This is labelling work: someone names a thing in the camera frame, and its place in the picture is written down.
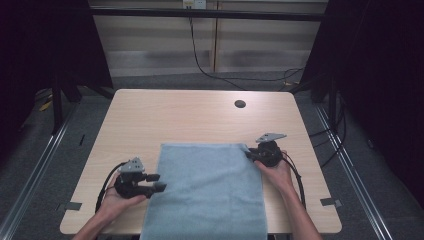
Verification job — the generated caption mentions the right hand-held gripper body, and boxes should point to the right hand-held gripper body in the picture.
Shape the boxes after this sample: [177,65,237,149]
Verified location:
[253,132,288,168]

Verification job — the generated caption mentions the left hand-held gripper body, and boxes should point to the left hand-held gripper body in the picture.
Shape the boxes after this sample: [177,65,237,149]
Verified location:
[113,157,155,200]

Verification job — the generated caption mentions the light blue towel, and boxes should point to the light blue towel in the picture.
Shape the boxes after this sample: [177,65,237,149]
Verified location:
[139,142,269,240]

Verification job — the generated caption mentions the person's right hand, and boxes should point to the person's right hand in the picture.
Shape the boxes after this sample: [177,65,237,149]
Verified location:
[254,149,297,194]

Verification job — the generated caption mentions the person's left hand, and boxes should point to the person's left hand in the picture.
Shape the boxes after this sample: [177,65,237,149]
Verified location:
[95,173,148,222]

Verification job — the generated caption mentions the grey tape strip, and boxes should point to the grey tape strip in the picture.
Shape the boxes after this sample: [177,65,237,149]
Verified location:
[64,201,83,212]
[319,197,343,208]

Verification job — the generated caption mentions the black curtain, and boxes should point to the black curtain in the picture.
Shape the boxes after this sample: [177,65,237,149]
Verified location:
[0,0,114,161]
[299,0,424,209]

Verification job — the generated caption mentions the black horizontal bar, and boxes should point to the black horizontal bar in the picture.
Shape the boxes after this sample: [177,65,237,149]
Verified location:
[89,7,328,23]

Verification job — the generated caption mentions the left hand-held gripper cable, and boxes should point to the left hand-held gripper cable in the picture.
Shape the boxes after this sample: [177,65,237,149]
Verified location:
[95,161,129,214]

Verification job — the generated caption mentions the hand-held gripper cable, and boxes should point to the hand-held gripper cable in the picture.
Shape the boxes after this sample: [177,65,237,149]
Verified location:
[95,161,129,214]
[281,155,307,210]

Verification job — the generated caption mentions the right hand-held gripper cable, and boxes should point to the right hand-held gripper cable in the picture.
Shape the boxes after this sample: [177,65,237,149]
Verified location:
[281,155,307,210]

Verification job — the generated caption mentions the black floor cables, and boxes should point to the black floor cables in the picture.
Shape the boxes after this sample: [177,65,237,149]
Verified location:
[308,96,348,169]

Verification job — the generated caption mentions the metal floor rail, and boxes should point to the metal floor rail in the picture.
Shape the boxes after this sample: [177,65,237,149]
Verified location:
[314,103,395,240]
[0,106,79,240]

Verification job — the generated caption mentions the long black wall cable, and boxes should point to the long black wall cable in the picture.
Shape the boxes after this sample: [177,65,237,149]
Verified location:
[188,16,305,92]

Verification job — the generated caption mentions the black stand post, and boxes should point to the black stand post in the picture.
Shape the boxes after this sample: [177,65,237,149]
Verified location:
[51,78,65,136]

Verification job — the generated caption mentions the white wall socket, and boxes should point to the white wall socket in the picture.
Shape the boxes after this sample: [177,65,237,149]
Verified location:
[182,0,207,10]

